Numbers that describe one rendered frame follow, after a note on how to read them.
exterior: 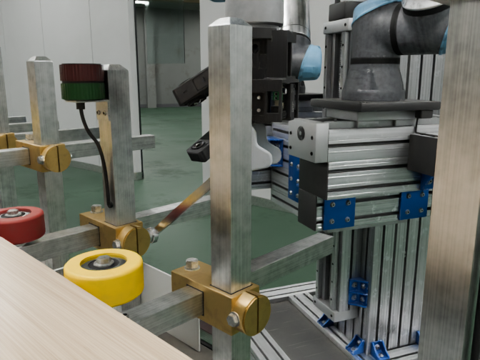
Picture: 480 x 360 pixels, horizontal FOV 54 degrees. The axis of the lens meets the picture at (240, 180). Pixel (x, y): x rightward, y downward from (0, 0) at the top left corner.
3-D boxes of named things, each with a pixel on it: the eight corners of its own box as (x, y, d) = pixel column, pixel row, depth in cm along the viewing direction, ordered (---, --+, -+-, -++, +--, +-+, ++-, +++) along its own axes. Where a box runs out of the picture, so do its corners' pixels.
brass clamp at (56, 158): (44, 161, 99) (42, 137, 97) (75, 170, 89) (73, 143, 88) (14, 165, 94) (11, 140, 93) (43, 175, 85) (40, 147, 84)
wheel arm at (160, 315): (317, 253, 82) (318, 229, 81) (333, 258, 79) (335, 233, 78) (86, 358, 51) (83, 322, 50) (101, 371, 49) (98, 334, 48)
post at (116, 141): (131, 346, 82) (115, 64, 71) (143, 354, 80) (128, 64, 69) (113, 355, 79) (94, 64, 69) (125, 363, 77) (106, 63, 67)
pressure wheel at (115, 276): (82, 337, 55) (75, 244, 52) (151, 334, 55) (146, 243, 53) (61, 380, 47) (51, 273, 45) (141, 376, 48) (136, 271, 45)
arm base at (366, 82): (378, 98, 125) (381, 59, 123) (418, 100, 111) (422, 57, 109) (329, 98, 119) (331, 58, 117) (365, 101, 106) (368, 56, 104)
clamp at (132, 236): (107, 234, 83) (105, 207, 82) (151, 253, 74) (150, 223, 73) (77, 242, 79) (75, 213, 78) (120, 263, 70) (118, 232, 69)
